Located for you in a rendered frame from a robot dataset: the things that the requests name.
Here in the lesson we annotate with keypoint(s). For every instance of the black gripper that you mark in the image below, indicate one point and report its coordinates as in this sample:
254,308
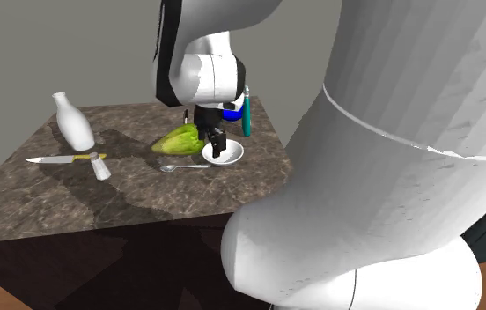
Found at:
206,119

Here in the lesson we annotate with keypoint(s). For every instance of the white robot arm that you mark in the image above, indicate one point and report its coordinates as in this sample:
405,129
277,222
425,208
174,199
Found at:
397,150

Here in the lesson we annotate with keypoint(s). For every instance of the white bowl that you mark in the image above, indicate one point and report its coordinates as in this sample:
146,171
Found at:
231,154

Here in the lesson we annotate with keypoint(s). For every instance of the blue bowl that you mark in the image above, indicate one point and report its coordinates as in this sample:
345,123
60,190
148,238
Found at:
232,114

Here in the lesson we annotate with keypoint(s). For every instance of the green lettuce head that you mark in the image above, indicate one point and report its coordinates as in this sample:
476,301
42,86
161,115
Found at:
178,141

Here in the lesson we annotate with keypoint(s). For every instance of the silver spoon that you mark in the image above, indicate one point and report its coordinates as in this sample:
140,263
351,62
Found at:
183,167

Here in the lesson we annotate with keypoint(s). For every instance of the white salt shaker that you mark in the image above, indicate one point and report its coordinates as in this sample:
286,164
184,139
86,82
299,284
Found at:
100,168

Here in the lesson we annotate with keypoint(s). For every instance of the white bottle vase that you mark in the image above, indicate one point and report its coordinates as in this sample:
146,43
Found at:
73,124

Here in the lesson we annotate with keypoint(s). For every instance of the marble topped dark counter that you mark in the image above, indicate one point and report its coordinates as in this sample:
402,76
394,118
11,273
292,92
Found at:
54,206

